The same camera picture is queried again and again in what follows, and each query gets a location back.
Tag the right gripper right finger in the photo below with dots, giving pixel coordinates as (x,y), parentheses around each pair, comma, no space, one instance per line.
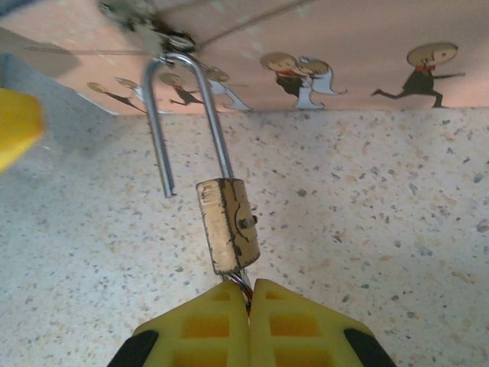
(294,332)

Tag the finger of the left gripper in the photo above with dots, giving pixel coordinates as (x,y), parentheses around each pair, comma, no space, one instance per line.
(17,126)

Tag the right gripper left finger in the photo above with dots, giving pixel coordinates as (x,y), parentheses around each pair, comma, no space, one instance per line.
(214,332)

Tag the padlock key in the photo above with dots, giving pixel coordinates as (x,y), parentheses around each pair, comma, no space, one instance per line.
(241,286)

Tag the brass padlock long steel shackle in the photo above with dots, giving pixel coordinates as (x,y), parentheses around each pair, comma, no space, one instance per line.
(229,229)

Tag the silver tin box latch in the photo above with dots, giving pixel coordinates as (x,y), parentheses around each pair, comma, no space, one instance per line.
(153,26)

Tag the pink tin box cartoon couple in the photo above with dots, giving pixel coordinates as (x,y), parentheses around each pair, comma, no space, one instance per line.
(363,30)

